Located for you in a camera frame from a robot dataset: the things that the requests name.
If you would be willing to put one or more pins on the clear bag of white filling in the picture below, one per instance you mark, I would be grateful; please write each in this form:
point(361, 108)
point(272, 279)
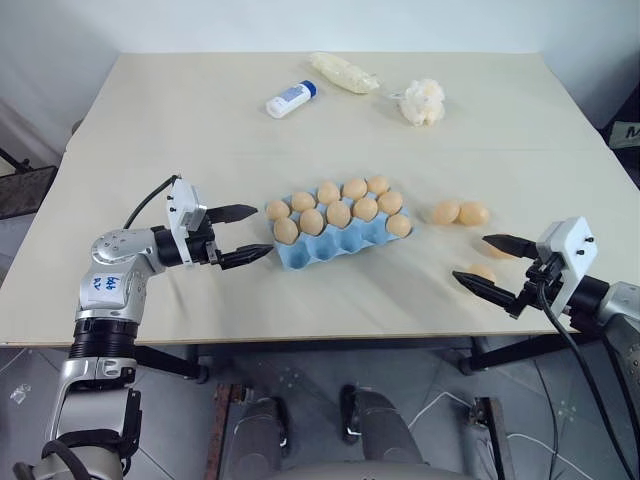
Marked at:
point(342, 72)

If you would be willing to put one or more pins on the blue egg tray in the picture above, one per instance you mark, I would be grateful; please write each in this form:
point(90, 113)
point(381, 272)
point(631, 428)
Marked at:
point(320, 252)

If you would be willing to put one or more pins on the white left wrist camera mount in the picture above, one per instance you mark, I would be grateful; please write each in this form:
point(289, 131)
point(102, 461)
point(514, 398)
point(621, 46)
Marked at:
point(184, 199)

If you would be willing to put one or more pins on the white bottle with blue cap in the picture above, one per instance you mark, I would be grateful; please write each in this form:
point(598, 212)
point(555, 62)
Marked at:
point(287, 100)

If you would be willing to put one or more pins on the dark box with white sign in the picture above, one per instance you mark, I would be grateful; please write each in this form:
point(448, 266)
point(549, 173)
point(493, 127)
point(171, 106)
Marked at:
point(625, 127)

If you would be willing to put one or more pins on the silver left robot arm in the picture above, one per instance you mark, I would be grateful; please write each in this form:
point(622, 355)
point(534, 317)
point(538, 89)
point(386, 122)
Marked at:
point(115, 250)

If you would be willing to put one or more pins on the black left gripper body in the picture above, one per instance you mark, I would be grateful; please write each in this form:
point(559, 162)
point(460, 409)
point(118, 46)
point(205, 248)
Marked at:
point(204, 247)

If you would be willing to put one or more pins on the brown egg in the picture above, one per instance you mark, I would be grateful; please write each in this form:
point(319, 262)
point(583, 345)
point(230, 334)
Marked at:
point(399, 225)
point(484, 272)
point(378, 185)
point(354, 188)
point(303, 201)
point(328, 192)
point(286, 230)
point(365, 208)
point(475, 214)
point(311, 221)
point(278, 210)
point(446, 212)
point(390, 202)
point(338, 213)

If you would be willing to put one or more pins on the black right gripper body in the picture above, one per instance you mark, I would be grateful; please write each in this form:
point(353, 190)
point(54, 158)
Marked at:
point(542, 290)

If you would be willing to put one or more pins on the black mesh basket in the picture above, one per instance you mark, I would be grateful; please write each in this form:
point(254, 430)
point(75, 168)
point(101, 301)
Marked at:
point(25, 192)

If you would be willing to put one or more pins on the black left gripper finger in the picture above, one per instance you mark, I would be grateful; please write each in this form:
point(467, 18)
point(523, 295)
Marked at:
point(247, 254)
point(232, 212)

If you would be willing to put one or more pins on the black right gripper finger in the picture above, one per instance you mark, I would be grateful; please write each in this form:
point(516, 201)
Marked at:
point(515, 246)
point(487, 287)

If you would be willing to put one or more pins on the white fluffy lump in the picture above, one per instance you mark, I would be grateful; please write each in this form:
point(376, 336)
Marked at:
point(424, 102)

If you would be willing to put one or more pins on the black table leg bar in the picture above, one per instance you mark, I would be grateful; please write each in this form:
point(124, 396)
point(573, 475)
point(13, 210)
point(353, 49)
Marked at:
point(170, 362)
point(515, 352)

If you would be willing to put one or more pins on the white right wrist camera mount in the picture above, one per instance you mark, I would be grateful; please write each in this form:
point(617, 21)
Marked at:
point(572, 250)

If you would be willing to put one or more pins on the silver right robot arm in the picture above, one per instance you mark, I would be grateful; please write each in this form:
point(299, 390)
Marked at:
point(620, 305)

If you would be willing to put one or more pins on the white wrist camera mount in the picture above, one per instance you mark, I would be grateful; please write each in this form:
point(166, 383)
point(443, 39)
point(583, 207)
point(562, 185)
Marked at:
point(572, 250)
point(184, 199)

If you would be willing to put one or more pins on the rusty metal floor rail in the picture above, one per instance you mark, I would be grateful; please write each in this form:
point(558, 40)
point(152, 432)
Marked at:
point(225, 430)
point(495, 440)

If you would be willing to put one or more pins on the dark rounded grey shape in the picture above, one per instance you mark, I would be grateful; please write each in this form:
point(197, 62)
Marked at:
point(260, 435)
point(380, 430)

